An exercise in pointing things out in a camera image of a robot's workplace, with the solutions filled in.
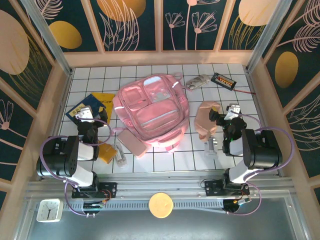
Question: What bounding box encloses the aluminium frame post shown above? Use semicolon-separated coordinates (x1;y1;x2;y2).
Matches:
21;0;74;76
246;0;294;74

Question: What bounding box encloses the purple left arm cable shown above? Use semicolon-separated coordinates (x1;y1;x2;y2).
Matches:
39;117;113;217

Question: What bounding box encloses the mustard yellow wallet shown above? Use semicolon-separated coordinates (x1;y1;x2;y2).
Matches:
97;141;118;165

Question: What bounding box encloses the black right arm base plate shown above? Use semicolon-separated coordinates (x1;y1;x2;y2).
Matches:
204;179;250;197

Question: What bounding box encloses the black charger box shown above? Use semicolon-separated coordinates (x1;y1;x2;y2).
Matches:
211;72;238;90

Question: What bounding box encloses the thin red cable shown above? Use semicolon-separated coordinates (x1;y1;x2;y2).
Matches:
234;87;256;95

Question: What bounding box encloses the white alarm clock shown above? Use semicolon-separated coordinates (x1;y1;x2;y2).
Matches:
36;198;64;223

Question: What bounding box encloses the blue notebook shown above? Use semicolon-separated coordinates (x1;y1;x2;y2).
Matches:
65;94;105;123

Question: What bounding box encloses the grey slotted cable duct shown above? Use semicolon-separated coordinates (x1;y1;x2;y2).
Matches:
61;199;226;212

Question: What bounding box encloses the aluminium mounting rail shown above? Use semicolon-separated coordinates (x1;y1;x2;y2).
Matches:
24;174;296;201

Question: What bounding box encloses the pink pencil case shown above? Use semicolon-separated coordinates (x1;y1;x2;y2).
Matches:
117;130;148;158

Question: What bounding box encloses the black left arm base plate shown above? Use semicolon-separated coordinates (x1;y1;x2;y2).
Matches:
71;181;118;200

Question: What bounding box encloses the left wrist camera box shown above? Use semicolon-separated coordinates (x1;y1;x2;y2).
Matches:
74;106;95;123

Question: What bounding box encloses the pink school backpack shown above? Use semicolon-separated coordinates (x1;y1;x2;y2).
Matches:
111;71;190;153

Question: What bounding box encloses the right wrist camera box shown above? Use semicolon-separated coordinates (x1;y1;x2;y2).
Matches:
225;104;242;116

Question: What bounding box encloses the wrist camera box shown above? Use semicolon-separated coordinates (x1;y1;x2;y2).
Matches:
74;106;95;123
225;104;242;116

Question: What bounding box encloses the round yellow sponge disc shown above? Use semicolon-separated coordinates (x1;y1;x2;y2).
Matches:
148;191;174;220

